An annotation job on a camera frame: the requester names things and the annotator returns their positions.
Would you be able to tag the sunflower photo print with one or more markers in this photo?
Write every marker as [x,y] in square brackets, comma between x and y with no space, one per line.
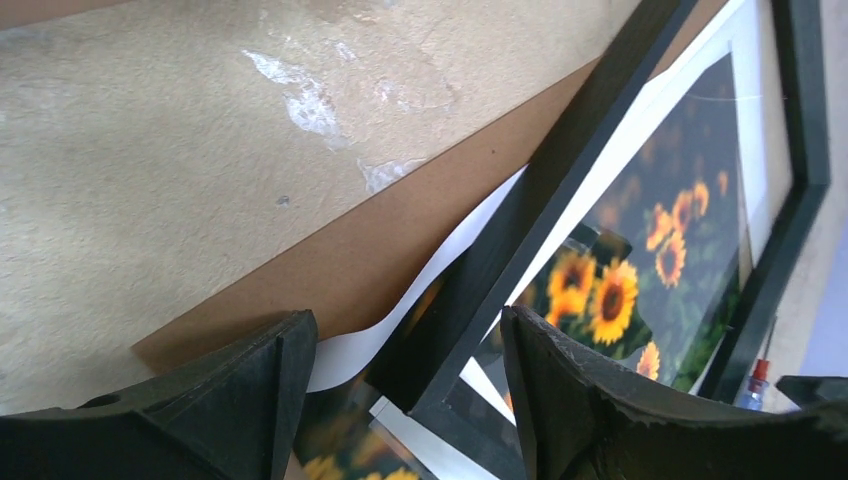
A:
[425,356]

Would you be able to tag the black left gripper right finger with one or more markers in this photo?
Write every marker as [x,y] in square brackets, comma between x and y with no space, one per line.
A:
[581,415]

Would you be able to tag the white mat board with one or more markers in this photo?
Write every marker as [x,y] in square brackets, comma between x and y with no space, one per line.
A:
[441,459]

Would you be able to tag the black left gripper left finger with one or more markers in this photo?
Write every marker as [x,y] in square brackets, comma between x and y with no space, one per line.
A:
[230,414]

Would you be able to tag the black sunflower photo frame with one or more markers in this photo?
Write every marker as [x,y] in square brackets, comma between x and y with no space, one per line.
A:
[572,149]

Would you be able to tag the brown frame backing board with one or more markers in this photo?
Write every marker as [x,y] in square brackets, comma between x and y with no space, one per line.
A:
[462,94]

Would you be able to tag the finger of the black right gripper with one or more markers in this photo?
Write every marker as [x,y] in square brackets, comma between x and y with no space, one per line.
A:
[810,391]

